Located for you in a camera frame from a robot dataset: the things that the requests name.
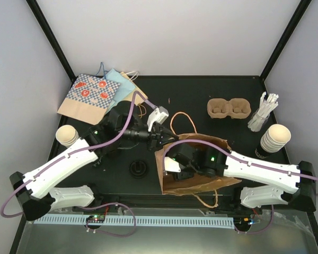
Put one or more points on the paper cup stack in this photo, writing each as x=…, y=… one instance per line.
x=274, y=139
x=66, y=135

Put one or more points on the tan paper bag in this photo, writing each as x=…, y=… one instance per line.
x=131, y=76

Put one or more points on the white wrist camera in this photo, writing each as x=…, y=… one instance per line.
x=159, y=115
x=171, y=165

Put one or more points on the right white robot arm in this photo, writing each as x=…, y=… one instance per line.
x=292, y=185

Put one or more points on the blue checkered paper bag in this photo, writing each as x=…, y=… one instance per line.
x=88, y=99

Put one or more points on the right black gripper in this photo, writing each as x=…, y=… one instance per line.
x=177, y=177

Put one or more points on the brown paper bag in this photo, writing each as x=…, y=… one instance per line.
x=196, y=184

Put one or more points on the right paper cup stack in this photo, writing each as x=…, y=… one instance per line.
x=274, y=139

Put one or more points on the black lid stack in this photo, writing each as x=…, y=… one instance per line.
x=138, y=169

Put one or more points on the left black frame post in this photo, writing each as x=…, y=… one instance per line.
x=42, y=21

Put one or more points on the far pulp cup carrier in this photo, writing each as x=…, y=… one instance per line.
x=236, y=108

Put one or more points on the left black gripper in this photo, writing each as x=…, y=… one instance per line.
x=156, y=137

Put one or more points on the light blue cable duct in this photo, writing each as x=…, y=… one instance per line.
x=128, y=220

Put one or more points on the light blue paper bag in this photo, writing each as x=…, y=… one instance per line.
x=125, y=88

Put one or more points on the left paper cup stack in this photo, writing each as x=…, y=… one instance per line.
x=66, y=135

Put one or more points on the small circuit board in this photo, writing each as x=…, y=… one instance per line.
x=95, y=219

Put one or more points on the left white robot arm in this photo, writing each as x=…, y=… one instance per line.
x=35, y=190

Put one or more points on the right black frame post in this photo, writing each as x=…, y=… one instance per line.
x=286, y=35

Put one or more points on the black frame post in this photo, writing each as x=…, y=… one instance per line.
x=42, y=21
x=286, y=35

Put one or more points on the white straws in holder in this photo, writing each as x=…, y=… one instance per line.
x=266, y=105

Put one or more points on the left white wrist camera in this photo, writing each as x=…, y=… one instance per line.
x=159, y=115

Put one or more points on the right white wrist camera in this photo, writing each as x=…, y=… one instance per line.
x=171, y=165

